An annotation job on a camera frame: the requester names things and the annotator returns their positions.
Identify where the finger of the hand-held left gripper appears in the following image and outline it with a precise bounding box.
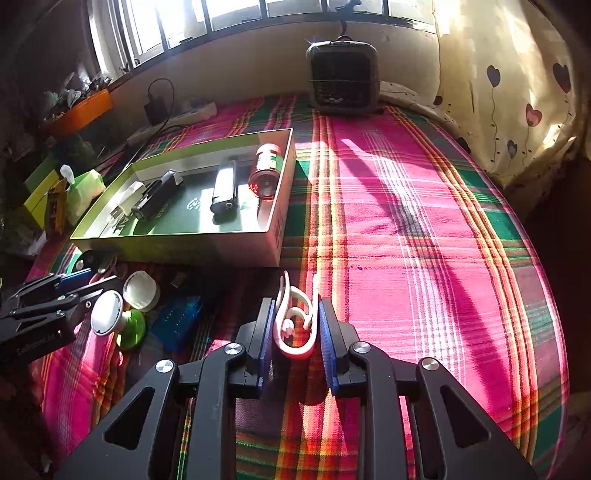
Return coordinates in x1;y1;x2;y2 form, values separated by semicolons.
9;269;96;302
2;275;123;325

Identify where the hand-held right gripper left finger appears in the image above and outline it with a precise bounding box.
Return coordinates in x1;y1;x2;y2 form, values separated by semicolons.
55;298;278;480

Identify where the yellow snack packet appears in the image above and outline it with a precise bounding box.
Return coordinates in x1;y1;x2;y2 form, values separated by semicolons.
45;178;70;236

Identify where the brown bottle with red cap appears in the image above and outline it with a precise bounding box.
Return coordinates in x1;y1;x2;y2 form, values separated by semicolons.
248;143;283;201

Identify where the blue transparent box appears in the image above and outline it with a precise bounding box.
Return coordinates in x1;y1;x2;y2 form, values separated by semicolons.
150;295;204;352

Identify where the green tissue pack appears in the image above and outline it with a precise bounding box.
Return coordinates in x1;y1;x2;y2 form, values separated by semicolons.
60;165;107;227

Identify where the heart print curtain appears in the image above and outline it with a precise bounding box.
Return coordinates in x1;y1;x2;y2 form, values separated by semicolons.
431;0;587;185

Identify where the yellow-green box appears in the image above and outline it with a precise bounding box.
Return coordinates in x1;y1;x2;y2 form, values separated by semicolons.
18;157;61;232

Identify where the small grey heater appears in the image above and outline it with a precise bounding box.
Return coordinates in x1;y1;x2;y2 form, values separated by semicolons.
305;36;382;116

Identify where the black battery case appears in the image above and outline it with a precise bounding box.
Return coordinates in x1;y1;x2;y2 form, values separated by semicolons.
131;170;184;220

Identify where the black strap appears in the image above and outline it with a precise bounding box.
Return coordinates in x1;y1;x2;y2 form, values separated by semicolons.
336;0;361;35

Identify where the black round disc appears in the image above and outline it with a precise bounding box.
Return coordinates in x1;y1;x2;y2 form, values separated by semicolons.
69;250;118;282

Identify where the green cardboard box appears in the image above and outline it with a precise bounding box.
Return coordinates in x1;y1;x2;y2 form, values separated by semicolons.
70;128;297;267

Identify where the black folding knife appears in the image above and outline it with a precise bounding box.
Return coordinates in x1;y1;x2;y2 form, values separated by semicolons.
210;157;239;217

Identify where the orange tray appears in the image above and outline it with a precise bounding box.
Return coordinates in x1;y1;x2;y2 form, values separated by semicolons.
44;89;115;137

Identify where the white round lid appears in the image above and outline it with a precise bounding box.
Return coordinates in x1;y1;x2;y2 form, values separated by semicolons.
122;271;161;311

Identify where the black adapter with cable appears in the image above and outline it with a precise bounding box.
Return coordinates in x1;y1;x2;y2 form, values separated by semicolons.
144;78;175;126

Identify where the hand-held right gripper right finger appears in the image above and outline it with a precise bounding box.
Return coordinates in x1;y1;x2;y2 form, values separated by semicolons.
316;296;539;480

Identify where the pile of mixed clutter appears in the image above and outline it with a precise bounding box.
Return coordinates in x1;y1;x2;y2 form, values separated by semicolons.
44;69;114;108

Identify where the green knob with white top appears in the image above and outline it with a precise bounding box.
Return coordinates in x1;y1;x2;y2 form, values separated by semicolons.
90;291;147;350

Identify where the plaid blanket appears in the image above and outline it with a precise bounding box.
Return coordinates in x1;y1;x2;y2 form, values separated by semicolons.
28;92;571;480

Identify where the window grille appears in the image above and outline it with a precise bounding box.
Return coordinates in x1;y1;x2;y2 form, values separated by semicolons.
88;0;437;70

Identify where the white power strip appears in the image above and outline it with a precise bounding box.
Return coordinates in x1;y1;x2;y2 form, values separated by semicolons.
127;100;218;146

